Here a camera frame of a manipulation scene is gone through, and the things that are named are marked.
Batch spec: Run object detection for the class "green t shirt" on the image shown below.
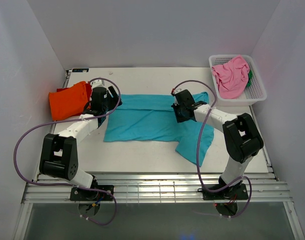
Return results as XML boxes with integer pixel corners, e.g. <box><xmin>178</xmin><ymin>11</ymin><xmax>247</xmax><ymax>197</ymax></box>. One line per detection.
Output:
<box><xmin>246</xmin><ymin>70</ymin><xmax>253</xmax><ymax>88</ymax></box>

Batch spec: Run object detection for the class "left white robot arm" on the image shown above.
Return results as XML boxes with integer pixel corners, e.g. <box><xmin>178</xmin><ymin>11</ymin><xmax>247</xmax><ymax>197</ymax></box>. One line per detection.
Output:
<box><xmin>39</xmin><ymin>84</ymin><xmax>122</xmax><ymax>200</ymax></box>

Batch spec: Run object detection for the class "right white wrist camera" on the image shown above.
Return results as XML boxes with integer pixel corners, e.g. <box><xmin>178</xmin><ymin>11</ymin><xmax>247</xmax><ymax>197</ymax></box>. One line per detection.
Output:
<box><xmin>171</xmin><ymin>88</ymin><xmax>183</xmax><ymax>97</ymax></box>

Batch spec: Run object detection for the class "folded orange t shirt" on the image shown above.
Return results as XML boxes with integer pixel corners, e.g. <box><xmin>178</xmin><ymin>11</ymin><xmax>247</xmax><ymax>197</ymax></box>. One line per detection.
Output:
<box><xmin>48</xmin><ymin>81</ymin><xmax>90</xmax><ymax>121</ymax></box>

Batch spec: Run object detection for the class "folded red t shirt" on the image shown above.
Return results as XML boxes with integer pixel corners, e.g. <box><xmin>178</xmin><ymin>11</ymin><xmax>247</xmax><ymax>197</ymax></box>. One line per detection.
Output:
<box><xmin>56</xmin><ymin>83</ymin><xmax>92</xmax><ymax>99</ymax></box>

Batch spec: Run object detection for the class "turquoise t shirt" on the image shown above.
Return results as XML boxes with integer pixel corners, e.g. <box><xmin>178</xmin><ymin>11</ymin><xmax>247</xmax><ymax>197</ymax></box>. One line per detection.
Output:
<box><xmin>104</xmin><ymin>94</ymin><xmax>214</xmax><ymax>165</ymax></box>

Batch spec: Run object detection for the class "pink t shirt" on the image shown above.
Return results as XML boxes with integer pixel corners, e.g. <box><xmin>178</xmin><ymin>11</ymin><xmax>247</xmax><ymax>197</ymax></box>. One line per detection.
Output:
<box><xmin>211</xmin><ymin>55</ymin><xmax>250</xmax><ymax>99</ymax></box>

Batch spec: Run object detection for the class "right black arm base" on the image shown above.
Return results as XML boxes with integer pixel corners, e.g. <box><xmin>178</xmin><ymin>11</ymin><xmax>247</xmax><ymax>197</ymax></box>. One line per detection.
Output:
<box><xmin>197</xmin><ymin>183</ymin><xmax>249</xmax><ymax>201</ymax></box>

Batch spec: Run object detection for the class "white plastic basket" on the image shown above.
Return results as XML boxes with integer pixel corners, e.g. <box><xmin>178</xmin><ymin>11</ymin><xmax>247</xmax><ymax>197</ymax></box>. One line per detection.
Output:
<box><xmin>209</xmin><ymin>54</ymin><xmax>267</xmax><ymax>107</ymax></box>

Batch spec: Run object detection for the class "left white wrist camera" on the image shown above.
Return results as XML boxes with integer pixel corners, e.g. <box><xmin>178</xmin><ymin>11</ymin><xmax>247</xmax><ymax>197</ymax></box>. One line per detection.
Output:
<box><xmin>89</xmin><ymin>79</ymin><xmax>105</xmax><ymax>89</ymax></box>

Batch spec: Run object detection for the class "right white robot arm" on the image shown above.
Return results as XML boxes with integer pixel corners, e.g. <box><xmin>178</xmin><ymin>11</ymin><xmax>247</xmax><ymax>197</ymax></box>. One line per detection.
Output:
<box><xmin>171</xmin><ymin>89</ymin><xmax>264</xmax><ymax>199</ymax></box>

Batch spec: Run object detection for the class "blue table label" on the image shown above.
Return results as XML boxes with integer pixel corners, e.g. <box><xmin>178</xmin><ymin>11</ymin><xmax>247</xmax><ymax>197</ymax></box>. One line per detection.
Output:
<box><xmin>72</xmin><ymin>68</ymin><xmax>89</xmax><ymax>73</ymax></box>

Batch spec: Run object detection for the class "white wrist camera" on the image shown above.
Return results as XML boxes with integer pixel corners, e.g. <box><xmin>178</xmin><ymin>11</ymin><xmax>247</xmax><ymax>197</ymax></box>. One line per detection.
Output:
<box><xmin>89</xmin><ymin>79</ymin><xmax>105</xmax><ymax>89</ymax></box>
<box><xmin>171</xmin><ymin>88</ymin><xmax>183</xmax><ymax>97</ymax></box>

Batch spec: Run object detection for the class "aluminium front rail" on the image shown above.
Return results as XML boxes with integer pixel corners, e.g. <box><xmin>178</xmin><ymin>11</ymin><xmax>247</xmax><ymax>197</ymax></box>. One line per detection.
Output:
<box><xmin>22</xmin><ymin>172</ymin><xmax>293</xmax><ymax>204</ymax></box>

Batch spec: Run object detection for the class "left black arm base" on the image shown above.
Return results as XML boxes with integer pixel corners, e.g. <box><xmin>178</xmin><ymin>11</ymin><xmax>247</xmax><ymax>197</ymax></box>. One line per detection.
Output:
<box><xmin>69</xmin><ymin>185</ymin><xmax>114</xmax><ymax>202</ymax></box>

